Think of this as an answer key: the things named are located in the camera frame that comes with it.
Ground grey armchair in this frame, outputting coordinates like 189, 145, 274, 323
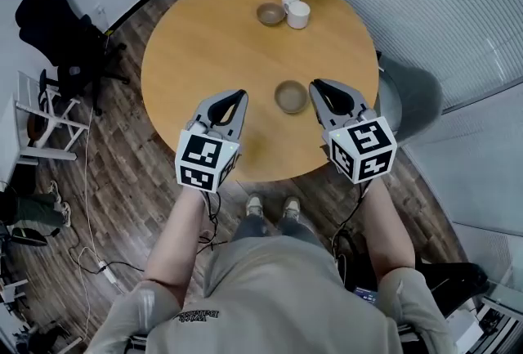
375, 56, 445, 147

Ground black office chair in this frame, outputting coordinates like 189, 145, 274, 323
338, 229, 490, 319
15, 0, 131, 117

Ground brown ball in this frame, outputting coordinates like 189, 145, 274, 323
27, 114, 48, 143

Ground white mug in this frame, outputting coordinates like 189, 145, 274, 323
283, 0, 311, 30

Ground black floor cable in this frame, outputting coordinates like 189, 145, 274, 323
67, 245, 146, 276

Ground white window blinds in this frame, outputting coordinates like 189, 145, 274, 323
318, 0, 523, 112

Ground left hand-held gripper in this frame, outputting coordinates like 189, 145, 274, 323
174, 88, 249, 194

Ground white desk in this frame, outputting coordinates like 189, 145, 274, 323
0, 94, 78, 190

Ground black oval object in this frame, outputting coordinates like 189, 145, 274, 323
11, 226, 49, 247

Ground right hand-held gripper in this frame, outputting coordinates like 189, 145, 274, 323
308, 78, 399, 185

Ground white shoulder strap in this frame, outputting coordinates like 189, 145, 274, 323
134, 289, 159, 325

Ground person's grey t-shirt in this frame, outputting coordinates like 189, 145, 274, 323
85, 235, 457, 354

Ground white box appliance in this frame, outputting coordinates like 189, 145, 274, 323
445, 309, 485, 349

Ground hand-held gripper cable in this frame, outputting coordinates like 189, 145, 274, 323
330, 180, 371, 284
198, 190, 230, 252

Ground person's right shoe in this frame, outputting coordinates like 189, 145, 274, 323
282, 196, 302, 221

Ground person's left forearm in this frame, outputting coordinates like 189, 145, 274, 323
143, 184, 216, 307

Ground white power strip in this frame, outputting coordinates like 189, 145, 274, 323
97, 260, 118, 284

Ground phone with blue screen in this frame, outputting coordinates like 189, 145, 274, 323
353, 285, 379, 304

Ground left hand-held gripper cable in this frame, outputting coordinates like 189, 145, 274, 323
198, 190, 230, 252

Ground person's right forearm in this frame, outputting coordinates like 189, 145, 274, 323
359, 176, 416, 284

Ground white floor cable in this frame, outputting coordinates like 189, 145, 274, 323
75, 109, 123, 341

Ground person's grey-blue trousers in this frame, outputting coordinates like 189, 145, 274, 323
230, 215, 324, 247

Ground white folding stool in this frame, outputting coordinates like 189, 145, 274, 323
16, 69, 89, 161

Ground person's left shoe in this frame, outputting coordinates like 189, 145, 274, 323
245, 194, 265, 218

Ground right hand-held gripper cable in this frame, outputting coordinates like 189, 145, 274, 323
330, 180, 371, 284

